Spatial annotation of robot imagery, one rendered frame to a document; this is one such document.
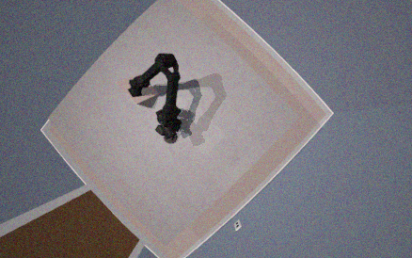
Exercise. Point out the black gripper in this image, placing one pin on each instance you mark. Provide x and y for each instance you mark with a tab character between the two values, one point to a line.
159	127

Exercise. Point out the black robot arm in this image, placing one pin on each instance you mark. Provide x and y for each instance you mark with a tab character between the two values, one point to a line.
168	115

